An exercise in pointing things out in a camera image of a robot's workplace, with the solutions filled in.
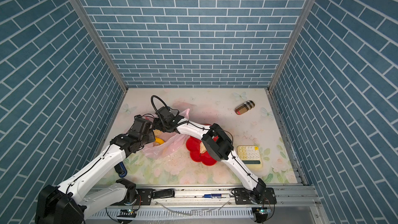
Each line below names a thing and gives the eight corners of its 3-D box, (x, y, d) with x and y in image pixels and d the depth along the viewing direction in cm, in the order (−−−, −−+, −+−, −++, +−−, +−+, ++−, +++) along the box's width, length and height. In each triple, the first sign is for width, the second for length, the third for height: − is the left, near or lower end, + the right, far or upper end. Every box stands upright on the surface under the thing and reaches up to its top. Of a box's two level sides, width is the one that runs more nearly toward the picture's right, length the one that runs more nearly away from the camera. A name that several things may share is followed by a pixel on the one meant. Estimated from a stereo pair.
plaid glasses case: (238, 116, 107) (239, 113, 104) (233, 111, 110) (233, 108, 107) (254, 106, 113) (256, 103, 110) (249, 101, 116) (250, 98, 113)
